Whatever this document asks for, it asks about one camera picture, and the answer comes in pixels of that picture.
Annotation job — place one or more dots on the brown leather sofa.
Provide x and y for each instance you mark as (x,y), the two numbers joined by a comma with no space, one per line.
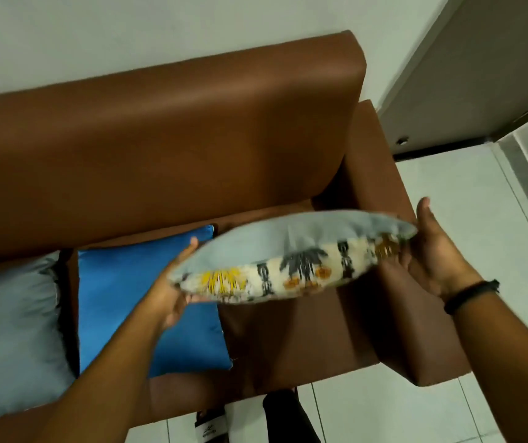
(167,147)

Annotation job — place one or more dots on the plain grey cushion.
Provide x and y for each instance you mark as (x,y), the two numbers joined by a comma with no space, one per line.
(12,341)

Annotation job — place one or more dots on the black wristband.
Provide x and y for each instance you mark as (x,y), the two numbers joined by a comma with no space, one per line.
(470,290)

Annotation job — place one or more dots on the black and white sandal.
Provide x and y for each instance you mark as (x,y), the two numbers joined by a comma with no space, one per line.
(211,426)

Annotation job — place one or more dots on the person's black trouser leg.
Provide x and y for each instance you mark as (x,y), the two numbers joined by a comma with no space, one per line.
(287,417)

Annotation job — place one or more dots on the person's right forearm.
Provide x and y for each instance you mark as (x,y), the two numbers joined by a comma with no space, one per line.
(513,364)

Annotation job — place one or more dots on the person's right thumb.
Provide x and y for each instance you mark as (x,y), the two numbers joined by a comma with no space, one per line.
(425,216)

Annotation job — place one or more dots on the person's left thumb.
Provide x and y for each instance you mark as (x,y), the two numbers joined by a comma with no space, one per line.
(183,253)

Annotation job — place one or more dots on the patterned grey cushion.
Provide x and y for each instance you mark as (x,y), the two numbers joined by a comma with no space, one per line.
(291,258)

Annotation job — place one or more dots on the person's right hand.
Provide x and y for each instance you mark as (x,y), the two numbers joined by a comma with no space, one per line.
(434,262)

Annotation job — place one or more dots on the person's left hand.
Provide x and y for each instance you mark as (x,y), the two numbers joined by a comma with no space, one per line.
(167,297)

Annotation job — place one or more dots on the blue satin cushion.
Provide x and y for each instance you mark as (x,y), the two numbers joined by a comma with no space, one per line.
(121,295)

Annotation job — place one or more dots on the person's left forearm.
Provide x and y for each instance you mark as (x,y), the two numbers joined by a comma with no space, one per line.
(93,387)

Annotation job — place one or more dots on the grey door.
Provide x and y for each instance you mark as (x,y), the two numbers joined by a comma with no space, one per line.
(471,73)

